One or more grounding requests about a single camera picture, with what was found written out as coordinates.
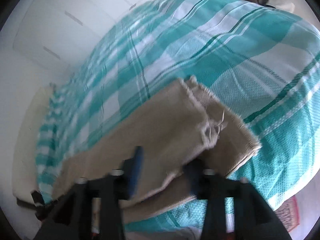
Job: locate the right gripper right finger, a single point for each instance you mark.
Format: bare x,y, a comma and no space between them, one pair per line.
253,218

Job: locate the teal white plaid bed cover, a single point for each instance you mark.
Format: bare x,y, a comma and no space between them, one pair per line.
262,63

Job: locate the white wardrobe doors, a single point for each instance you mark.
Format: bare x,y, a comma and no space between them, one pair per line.
59,34

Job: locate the khaki beige pants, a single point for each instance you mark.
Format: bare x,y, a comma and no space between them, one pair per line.
183,121

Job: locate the cream padded headboard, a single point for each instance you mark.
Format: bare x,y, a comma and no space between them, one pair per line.
23,166

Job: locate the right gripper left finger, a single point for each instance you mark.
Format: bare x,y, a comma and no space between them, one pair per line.
90,209

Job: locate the red patterned rug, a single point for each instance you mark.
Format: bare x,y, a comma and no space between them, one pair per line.
288,213

